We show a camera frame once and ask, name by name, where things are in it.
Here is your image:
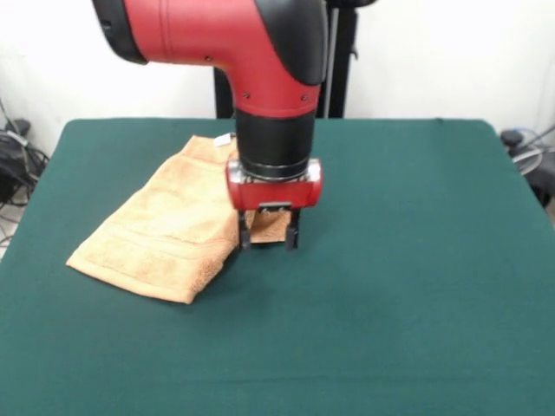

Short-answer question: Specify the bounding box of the black cable bundle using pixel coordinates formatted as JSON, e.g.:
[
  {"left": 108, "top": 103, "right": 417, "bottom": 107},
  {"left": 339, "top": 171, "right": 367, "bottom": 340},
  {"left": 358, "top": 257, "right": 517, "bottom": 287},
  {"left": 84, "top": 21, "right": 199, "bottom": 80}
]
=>
[{"left": 0, "top": 129, "right": 49, "bottom": 208}]

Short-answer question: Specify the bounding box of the tan terry towel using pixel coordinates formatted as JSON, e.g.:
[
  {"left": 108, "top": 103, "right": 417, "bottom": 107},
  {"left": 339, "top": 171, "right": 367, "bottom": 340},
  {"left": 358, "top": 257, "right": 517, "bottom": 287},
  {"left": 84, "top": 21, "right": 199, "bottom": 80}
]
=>
[{"left": 65, "top": 134, "right": 292, "bottom": 306}]

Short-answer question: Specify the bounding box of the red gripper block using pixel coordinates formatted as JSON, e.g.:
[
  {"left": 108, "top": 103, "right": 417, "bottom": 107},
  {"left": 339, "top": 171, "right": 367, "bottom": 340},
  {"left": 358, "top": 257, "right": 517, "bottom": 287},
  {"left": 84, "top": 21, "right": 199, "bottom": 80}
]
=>
[{"left": 225, "top": 157, "right": 324, "bottom": 252}]

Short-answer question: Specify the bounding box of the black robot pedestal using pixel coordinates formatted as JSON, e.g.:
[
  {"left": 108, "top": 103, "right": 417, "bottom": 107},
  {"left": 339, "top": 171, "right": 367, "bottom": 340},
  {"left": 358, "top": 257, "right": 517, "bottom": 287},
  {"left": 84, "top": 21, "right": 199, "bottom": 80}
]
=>
[{"left": 213, "top": 0, "right": 378, "bottom": 120}]

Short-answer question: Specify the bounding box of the dark green table cloth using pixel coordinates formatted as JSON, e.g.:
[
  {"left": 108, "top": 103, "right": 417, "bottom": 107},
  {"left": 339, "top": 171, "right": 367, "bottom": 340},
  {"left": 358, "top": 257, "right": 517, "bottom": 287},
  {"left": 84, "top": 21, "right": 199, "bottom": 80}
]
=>
[{"left": 0, "top": 117, "right": 555, "bottom": 416}]

